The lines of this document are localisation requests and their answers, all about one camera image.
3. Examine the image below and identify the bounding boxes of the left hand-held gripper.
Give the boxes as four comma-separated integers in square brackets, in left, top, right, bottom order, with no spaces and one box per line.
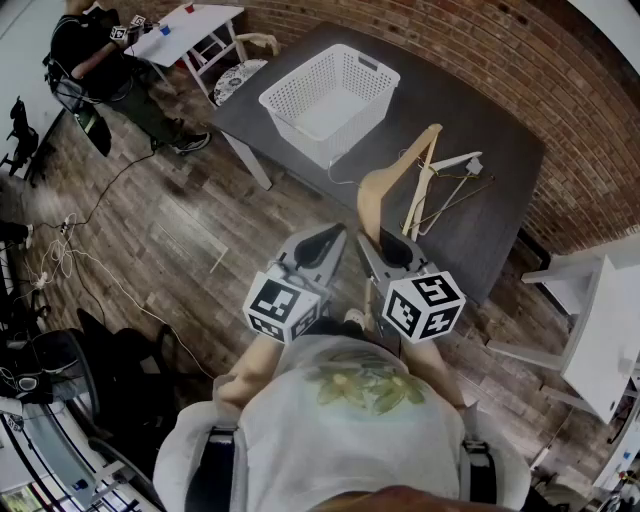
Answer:
[243,222,350,346]

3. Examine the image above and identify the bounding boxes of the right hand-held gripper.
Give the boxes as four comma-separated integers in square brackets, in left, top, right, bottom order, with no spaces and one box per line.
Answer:
[355,233,467,347]

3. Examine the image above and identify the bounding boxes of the light wooden hanger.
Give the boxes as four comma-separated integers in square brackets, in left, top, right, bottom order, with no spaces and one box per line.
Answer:
[327,123,444,242]

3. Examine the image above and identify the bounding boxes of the thin brass metal hanger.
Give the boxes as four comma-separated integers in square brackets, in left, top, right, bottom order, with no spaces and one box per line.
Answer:
[413,158,497,236]

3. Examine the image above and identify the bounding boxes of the white plastic hanger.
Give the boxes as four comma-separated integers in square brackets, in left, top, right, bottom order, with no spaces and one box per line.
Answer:
[403,150,485,240]

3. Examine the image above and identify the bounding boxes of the white plastic laundry basket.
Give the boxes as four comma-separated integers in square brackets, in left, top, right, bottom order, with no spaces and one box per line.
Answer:
[258,43,402,169]

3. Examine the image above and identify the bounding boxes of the person's left forearm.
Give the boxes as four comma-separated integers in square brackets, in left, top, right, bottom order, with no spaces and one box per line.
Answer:
[213,335,287,417]

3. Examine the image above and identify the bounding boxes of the person's right forearm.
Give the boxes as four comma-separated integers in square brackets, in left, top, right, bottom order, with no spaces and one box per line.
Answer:
[402,338,469,412]

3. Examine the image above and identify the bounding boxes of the person's black trousers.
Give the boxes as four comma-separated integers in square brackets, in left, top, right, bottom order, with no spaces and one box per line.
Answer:
[308,317,369,342]

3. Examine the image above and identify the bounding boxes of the white table leg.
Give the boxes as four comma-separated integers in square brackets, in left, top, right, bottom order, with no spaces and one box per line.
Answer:
[221,130,274,192]

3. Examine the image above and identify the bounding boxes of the person's white floral shirt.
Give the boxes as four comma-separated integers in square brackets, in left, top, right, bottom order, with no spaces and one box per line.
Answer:
[152,332,534,512]

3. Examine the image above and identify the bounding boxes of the wooden chair floral cushion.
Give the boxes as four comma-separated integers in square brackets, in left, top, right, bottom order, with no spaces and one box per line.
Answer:
[208,32,283,109]

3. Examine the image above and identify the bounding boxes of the black office chair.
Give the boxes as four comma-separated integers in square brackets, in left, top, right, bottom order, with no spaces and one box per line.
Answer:
[1,96,42,177]
[74,307,211,451]

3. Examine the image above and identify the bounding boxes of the white desk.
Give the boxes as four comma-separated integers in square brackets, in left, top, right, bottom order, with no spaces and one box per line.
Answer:
[487,234,640,427]

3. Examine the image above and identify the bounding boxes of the black green bag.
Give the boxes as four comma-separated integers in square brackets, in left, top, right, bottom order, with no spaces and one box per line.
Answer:
[71,106,114,157]

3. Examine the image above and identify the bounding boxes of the white folding table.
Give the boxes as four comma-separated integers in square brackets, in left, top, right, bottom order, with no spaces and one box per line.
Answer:
[123,3,247,97]

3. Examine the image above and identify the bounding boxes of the white floor cable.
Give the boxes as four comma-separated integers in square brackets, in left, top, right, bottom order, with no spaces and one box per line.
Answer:
[19,212,217,377]

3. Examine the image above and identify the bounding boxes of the black floor cable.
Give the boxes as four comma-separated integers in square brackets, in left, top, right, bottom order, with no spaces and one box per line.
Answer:
[73,148,157,227]

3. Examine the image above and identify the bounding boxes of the black harness strap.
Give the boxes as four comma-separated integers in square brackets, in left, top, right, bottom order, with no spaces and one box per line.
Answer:
[458,438,502,502]
[186,426,242,512]

